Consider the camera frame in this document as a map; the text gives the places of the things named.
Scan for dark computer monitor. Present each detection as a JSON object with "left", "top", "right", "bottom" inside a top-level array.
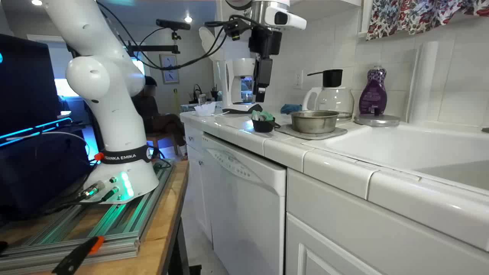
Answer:
[{"left": 0, "top": 31, "right": 64, "bottom": 138}]

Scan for aluminium profile base frame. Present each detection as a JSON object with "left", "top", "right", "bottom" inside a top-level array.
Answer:
[{"left": 0, "top": 161, "right": 176, "bottom": 271}]

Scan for grey mat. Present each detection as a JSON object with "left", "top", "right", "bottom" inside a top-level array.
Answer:
[{"left": 274, "top": 123, "right": 350, "bottom": 141}]

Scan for blue cloth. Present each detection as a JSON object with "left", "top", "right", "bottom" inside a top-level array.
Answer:
[{"left": 278, "top": 102, "right": 306, "bottom": 115}]

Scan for black measuring cup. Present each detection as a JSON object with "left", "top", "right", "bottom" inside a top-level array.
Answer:
[{"left": 306, "top": 67, "right": 344, "bottom": 88}]

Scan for white panelled base cabinet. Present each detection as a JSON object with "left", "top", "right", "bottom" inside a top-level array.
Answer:
[{"left": 284, "top": 166, "right": 489, "bottom": 275}]

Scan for black clamp orange handle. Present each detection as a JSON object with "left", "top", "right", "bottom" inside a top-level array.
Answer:
[{"left": 51, "top": 233, "right": 107, "bottom": 275}]

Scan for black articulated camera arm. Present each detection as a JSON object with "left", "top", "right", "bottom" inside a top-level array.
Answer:
[{"left": 125, "top": 28, "right": 184, "bottom": 56}]

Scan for robot base cable plug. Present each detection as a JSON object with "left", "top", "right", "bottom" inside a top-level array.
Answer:
[{"left": 75, "top": 178, "right": 121, "bottom": 203}]

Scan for narrow white base cabinet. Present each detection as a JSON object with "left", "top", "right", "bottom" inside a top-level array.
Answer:
[{"left": 182, "top": 117, "right": 216, "bottom": 247}]

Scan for white wall cabinet chrome knobs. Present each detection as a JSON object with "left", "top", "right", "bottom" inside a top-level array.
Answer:
[{"left": 216, "top": 0, "right": 365, "bottom": 36}]

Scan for black stereo camera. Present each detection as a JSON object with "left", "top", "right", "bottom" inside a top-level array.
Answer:
[{"left": 154, "top": 18, "right": 193, "bottom": 31}]

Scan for white sink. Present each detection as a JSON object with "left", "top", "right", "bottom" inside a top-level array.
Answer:
[{"left": 324, "top": 123, "right": 489, "bottom": 192}]

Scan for glass coffee carafe white handle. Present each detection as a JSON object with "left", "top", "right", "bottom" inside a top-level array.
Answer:
[{"left": 303, "top": 82, "right": 356, "bottom": 122}]

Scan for grey metal lid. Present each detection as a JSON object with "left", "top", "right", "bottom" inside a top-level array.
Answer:
[{"left": 353, "top": 112, "right": 405, "bottom": 128}]

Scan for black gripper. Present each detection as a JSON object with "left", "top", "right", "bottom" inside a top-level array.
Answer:
[{"left": 248, "top": 25, "right": 283, "bottom": 103}]

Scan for framed wall picture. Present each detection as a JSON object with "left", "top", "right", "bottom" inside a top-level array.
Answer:
[{"left": 159, "top": 51, "right": 182, "bottom": 85}]

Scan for seated person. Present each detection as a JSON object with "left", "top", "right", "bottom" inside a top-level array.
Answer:
[{"left": 132, "top": 74, "right": 188, "bottom": 160}]

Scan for wooden table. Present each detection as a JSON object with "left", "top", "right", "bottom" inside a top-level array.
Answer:
[{"left": 0, "top": 158, "right": 191, "bottom": 275}]

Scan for green cloth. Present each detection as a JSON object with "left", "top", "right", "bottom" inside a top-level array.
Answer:
[{"left": 251, "top": 108, "right": 277, "bottom": 123}]

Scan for metal bowl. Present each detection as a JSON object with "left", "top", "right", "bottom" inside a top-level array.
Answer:
[{"left": 289, "top": 108, "right": 341, "bottom": 135}]

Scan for dark equipment box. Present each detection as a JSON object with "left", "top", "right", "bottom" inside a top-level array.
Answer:
[{"left": 0, "top": 128, "right": 93, "bottom": 222}]

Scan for purple soap bottle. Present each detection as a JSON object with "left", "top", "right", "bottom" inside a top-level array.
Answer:
[{"left": 358, "top": 65, "right": 390, "bottom": 117}]

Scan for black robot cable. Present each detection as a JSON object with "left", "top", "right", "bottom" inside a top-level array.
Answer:
[{"left": 96, "top": 0, "right": 257, "bottom": 73}]

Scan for white paper bowl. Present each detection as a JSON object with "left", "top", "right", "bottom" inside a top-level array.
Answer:
[{"left": 193, "top": 100, "right": 219, "bottom": 120}]

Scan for white dishwasher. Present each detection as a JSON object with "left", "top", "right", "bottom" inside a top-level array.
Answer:
[{"left": 200, "top": 132, "right": 287, "bottom": 275}]

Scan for floral curtain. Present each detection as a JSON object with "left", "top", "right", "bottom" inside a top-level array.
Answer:
[{"left": 365, "top": 0, "right": 489, "bottom": 41}]

